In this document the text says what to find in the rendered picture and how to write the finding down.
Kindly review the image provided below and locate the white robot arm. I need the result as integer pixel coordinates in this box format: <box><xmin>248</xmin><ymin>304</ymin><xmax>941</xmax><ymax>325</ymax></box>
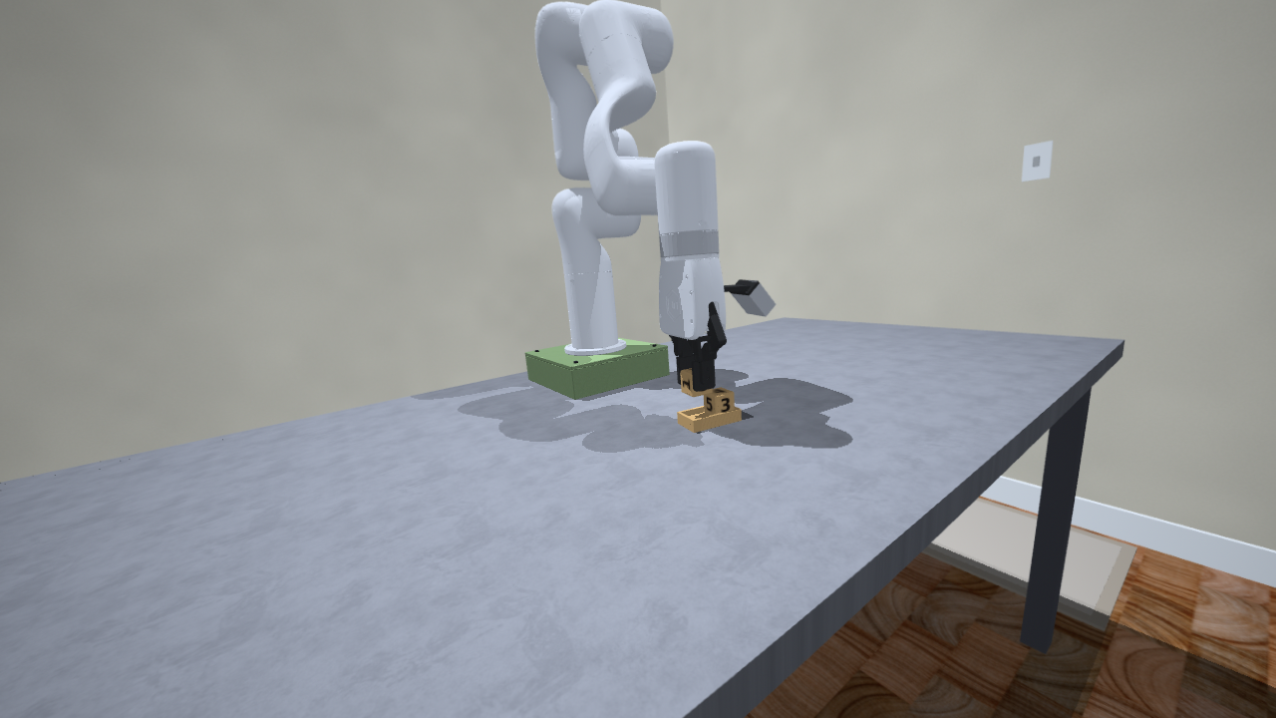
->
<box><xmin>535</xmin><ymin>0</ymin><xmax>718</xmax><ymax>356</ymax></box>

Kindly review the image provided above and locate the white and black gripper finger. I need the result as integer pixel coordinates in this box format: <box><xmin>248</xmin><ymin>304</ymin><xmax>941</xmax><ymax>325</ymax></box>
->
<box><xmin>670</xmin><ymin>335</ymin><xmax>695</xmax><ymax>385</ymax></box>
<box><xmin>692</xmin><ymin>301</ymin><xmax>727</xmax><ymax>392</ymax></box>

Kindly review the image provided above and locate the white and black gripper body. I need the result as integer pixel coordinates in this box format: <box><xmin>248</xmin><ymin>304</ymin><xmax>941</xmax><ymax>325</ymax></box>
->
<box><xmin>658</xmin><ymin>253</ymin><xmax>726</xmax><ymax>341</ymax></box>

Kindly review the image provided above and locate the tan wooden tray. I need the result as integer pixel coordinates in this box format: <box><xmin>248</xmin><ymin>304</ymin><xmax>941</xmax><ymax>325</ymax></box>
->
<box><xmin>678</xmin><ymin>406</ymin><xmax>743</xmax><ymax>434</ymax></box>

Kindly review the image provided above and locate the tan wooden number cube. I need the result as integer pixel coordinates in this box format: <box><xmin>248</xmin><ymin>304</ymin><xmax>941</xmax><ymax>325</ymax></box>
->
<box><xmin>704</xmin><ymin>386</ymin><xmax>735</xmax><ymax>414</ymax></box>
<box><xmin>680</xmin><ymin>369</ymin><xmax>713</xmax><ymax>397</ymax></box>

